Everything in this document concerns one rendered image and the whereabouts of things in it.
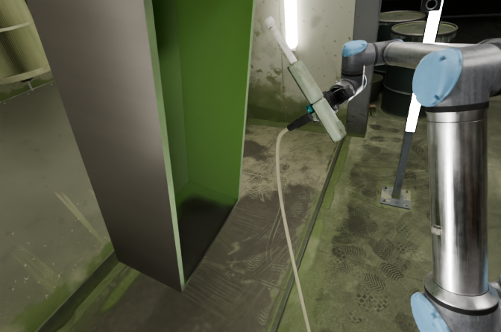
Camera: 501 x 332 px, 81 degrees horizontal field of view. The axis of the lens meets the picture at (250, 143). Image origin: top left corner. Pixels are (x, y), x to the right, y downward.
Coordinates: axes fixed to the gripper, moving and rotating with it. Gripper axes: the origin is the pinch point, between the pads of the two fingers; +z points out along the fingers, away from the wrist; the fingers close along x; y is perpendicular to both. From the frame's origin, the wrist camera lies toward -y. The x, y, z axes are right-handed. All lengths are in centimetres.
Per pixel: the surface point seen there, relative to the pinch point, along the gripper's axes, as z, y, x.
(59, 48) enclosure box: 59, 9, 51
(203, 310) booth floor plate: 46, 101, -64
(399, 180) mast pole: -101, 52, -81
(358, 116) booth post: -167, 98, -40
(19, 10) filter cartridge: 43, 86, 115
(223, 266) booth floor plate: 20, 110, -58
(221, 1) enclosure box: -2, 13, 55
